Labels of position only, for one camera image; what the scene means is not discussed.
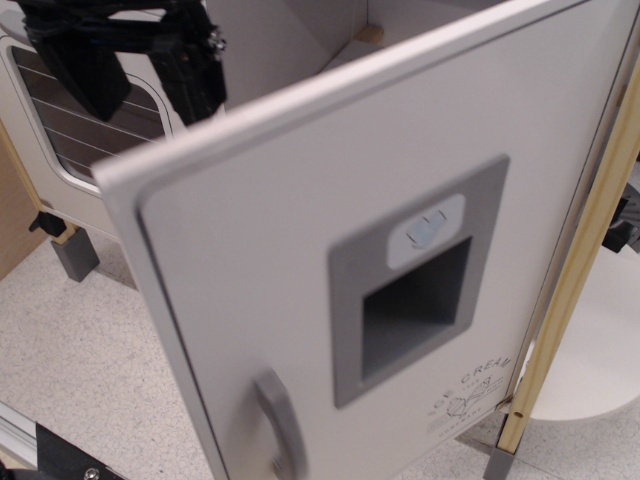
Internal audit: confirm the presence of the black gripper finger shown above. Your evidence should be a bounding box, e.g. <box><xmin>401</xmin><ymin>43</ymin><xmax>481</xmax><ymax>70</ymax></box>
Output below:
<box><xmin>32</xmin><ymin>39</ymin><xmax>132</xmax><ymax>121</ymax></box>
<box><xmin>149</xmin><ymin>48</ymin><xmax>227</xmax><ymax>126</ymax></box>

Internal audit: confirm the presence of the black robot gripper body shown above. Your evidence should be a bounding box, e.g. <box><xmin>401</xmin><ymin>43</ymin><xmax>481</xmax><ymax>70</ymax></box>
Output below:
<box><xmin>18</xmin><ymin>1</ymin><xmax>225</xmax><ymax>53</ymax></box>

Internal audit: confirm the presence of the white toy fridge door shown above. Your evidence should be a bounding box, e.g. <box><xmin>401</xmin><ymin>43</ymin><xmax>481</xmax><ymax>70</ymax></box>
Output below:
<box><xmin>96</xmin><ymin>1</ymin><xmax>638</xmax><ymax>479</ymax></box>

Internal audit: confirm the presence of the grey fridge door handle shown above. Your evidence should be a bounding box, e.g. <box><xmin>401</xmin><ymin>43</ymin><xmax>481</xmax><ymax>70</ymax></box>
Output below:
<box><xmin>253</xmin><ymin>369</ymin><xmax>309</xmax><ymax>480</ymax></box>

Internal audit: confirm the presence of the white oven door with window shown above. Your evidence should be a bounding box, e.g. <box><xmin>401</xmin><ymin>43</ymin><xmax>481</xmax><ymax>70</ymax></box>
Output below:
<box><xmin>1</xmin><ymin>34</ymin><xmax>183</xmax><ymax>237</ymax></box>

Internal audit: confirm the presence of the white toy kitchen cabinet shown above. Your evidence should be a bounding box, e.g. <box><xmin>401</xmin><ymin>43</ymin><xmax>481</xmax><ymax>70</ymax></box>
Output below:
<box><xmin>0</xmin><ymin>0</ymin><xmax>640</xmax><ymax>406</ymax></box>

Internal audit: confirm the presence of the black clamp knob left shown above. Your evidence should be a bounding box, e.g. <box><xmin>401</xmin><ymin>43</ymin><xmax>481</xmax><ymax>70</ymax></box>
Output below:
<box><xmin>28</xmin><ymin>211</ymin><xmax>67</xmax><ymax>238</ymax></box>

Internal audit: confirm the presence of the plywood side panel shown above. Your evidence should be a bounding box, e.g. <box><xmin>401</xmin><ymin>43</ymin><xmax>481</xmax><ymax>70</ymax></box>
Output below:
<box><xmin>1</xmin><ymin>140</ymin><xmax>44</xmax><ymax>279</ymax></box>

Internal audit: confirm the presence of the grey left foot cap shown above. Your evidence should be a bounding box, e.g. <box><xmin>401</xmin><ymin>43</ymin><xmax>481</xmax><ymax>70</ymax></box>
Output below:
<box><xmin>51</xmin><ymin>228</ymin><xmax>100</xmax><ymax>282</ymax></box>

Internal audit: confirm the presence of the grey foot cap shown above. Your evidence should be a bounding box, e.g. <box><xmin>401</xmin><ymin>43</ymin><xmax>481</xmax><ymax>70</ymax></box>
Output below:
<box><xmin>51</xmin><ymin>228</ymin><xmax>100</xmax><ymax>282</ymax></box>
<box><xmin>483</xmin><ymin>447</ymin><xmax>515</xmax><ymax>480</ymax></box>

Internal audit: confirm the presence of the grey ice dispenser panel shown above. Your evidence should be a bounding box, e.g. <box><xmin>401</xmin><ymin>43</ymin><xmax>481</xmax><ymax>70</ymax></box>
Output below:
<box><xmin>328</xmin><ymin>154</ymin><xmax>510</xmax><ymax>409</ymax></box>

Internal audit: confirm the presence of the black clamp right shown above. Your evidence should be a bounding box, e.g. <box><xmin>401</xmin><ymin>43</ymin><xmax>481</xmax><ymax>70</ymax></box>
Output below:
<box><xmin>602</xmin><ymin>184</ymin><xmax>639</xmax><ymax>253</ymax></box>

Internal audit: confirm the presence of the grey right foot cap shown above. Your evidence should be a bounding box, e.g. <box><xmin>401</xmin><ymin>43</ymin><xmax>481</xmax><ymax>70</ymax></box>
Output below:
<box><xmin>483</xmin><ymin>447</ymin><xmax>515</xmax><ymax>480</ymax></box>

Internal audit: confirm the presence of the white round table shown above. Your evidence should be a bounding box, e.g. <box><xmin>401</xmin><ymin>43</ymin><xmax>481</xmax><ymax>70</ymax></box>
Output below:
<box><xmin>531</xmin><ymin>246</ymin><xmax>639</xmax><ymax>423</ymax></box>

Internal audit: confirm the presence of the grey oven door handle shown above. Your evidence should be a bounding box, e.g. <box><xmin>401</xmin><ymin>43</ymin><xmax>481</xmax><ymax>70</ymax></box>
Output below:
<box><xmin>0</xmin><ymin>10</ymin><xmax>31</xmax><ymax>45</ymax></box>

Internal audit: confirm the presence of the light wooden left post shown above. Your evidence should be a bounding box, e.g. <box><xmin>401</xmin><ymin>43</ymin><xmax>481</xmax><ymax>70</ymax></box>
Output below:
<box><xmin>1</xmin><ymin>124</ymin><xmax>79</xmax><ymax>246</ymax></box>

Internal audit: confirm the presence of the light wooden post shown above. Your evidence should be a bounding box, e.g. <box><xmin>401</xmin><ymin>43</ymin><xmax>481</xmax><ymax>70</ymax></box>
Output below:
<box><xmin>496</xmin><ymin>65</ymin><xmax>639</xmax><ymax>455</ymax></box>
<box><xmin>1</xmin><ymin>124</ymin><xmax>79</xmax><ymax>246</ymax></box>

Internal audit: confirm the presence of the aluminium rail bottom left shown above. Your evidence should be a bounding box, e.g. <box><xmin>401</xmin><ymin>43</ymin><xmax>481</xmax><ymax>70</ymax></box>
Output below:
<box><xmin>1</xmin><ymin>402</ymin><xmax>38</xmax><ymax>468</ymax></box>

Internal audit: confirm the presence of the black base plate with screw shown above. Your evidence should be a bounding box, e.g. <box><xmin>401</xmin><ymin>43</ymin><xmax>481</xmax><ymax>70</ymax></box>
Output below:
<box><xmin>0</xmin><ymin>422</ymin><xmax>126</xmax><ymax>480</ymax></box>

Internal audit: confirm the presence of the light wooden right post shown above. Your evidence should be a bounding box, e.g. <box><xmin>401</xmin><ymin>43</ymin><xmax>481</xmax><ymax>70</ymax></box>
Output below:
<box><xmin>496</xmin><ymin>65</ymin><xmax>639</xmax><ymax>455</ymax></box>

